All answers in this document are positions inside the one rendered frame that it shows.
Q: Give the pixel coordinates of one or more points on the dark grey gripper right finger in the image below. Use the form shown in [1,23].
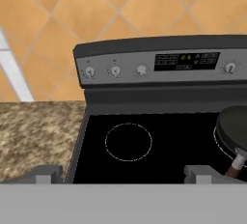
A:
[201,173]

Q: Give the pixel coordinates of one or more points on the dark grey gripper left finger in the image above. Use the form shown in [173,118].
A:
[45,173]

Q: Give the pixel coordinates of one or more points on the black and grey stove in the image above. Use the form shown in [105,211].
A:
[151,105]

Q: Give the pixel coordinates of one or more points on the white stove knob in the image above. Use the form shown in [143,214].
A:
[89,71]
[230,67]
[141,70]
[115,70]

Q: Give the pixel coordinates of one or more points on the black frying pan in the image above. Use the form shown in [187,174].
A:
[233,128]

